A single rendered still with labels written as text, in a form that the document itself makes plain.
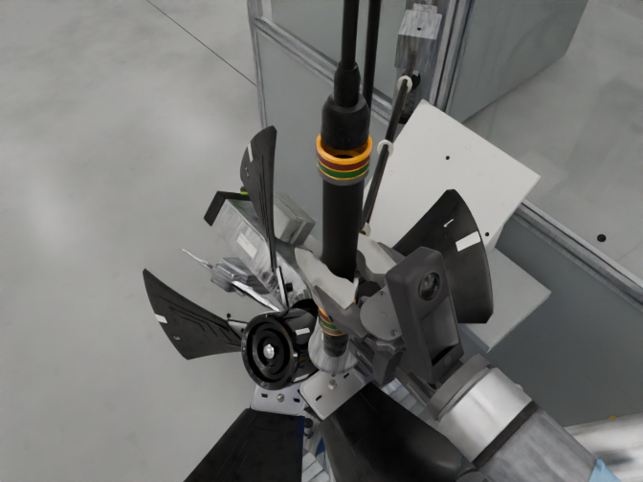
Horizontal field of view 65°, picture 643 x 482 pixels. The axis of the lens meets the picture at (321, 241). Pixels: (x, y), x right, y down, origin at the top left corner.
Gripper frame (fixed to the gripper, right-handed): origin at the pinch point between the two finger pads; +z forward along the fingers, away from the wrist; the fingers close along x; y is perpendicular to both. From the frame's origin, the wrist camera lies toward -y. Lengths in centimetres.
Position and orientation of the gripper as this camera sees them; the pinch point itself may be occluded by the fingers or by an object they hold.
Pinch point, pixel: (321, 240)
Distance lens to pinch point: 53.2
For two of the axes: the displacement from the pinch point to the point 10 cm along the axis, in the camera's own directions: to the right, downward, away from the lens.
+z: -6.3, -6.2, 4.7
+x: 7.7, -5.0, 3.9
